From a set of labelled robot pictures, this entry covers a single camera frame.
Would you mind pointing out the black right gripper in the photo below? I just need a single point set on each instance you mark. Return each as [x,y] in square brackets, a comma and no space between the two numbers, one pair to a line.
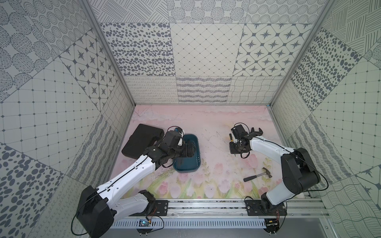
[232,150]

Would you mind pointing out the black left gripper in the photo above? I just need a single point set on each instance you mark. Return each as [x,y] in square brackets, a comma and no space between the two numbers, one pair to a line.
[187,148]

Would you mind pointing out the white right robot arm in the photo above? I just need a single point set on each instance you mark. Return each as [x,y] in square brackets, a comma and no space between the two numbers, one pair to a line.
[297,168]

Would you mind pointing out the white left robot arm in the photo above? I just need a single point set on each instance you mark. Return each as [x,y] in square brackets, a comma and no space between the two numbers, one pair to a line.
[100,207]

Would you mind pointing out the teal plastic storage box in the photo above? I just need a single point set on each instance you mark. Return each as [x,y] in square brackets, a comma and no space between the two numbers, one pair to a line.
[183,164]

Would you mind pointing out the black adjustable wrench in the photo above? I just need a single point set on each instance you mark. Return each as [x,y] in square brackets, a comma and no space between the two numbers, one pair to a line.
[254,133]

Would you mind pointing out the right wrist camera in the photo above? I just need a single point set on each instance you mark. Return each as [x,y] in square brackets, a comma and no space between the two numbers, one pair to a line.
[238,131]

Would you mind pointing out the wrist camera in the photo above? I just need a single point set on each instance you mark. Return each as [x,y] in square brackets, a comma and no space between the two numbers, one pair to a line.
[238,131]
[179,130]

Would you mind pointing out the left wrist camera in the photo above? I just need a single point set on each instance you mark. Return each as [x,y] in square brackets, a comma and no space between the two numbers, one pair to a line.
[179,130]

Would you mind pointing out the hammer with black handle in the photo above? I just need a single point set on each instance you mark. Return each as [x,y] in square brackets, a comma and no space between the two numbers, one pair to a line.
[265,172]

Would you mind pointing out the aluminium mounting rail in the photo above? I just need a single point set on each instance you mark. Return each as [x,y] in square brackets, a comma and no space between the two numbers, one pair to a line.
[235,208]

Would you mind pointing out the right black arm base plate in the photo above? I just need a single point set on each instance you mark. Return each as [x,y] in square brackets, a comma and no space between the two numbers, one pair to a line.
[261,208]

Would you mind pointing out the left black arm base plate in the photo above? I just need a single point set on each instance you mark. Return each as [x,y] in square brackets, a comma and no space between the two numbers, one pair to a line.
[156,208]

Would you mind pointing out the white slotted cable duct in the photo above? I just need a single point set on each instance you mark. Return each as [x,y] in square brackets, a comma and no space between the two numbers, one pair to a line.
[191,223]

